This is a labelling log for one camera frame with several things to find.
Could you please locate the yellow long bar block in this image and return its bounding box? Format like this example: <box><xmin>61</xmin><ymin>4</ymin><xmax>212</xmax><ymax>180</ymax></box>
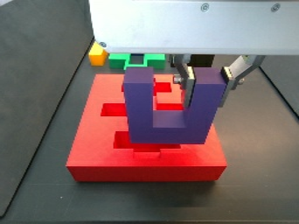
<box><xmin>88</xmin><ymin>42</ymin><xmax>108</xmax><ymax>67</ymax></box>

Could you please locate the red board with cutouts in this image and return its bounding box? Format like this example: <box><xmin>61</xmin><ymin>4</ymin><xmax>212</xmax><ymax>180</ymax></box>
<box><xmin>66</xmin><ymin>74</ymin><xmax>227</xmax><ymax>182</ymax></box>

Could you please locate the purple U-shaped block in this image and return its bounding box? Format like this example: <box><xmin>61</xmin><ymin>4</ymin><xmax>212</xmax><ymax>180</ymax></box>
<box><xmin>122</xmin><ymin>67</ymin><xmax>225</xmax><ymax>144</ymax></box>

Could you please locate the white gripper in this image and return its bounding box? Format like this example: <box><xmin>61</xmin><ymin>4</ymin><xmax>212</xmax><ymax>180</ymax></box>
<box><xmin>88</xmin><ymin>0</ymin><xmax>299</xmax><ymax>108</ymax></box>

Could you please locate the green S-shaped block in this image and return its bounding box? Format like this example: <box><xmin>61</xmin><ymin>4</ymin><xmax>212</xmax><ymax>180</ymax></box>
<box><xmin>108</xmin><ymin>53</ymin><xmax>165</xmax><ymax>70</ymax></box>

